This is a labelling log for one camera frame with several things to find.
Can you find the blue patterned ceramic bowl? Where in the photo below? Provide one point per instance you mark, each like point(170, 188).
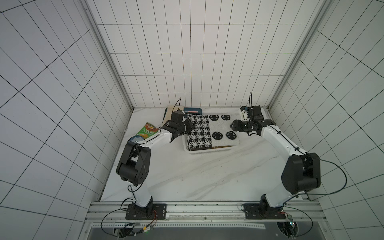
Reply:
point(135, 139)

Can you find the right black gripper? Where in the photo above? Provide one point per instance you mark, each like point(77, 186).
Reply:
point(237, 126)

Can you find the brown striped fringed scarf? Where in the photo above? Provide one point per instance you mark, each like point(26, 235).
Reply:
point(222, 147)

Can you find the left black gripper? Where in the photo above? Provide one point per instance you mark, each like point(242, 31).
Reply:
point(188, 123)

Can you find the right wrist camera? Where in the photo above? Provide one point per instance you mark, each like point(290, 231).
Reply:
point(244, 113)

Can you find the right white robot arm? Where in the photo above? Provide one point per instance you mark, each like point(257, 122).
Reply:
point(302, 171)

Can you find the green snack bag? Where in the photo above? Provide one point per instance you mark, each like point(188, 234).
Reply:
point(147, 131)

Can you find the white plastic perforated basket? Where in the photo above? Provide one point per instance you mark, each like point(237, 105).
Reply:
point(210, 148)

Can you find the houndstooth cloth with gear prints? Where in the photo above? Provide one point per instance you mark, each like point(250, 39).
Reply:
point(210, 132)

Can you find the teal blue tray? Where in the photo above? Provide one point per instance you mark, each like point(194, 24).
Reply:
point(191, 109)

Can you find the metal base rail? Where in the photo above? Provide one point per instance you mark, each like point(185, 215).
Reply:
point(297, 220)

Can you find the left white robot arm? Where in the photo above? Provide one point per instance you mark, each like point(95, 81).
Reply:
point(134, 166)

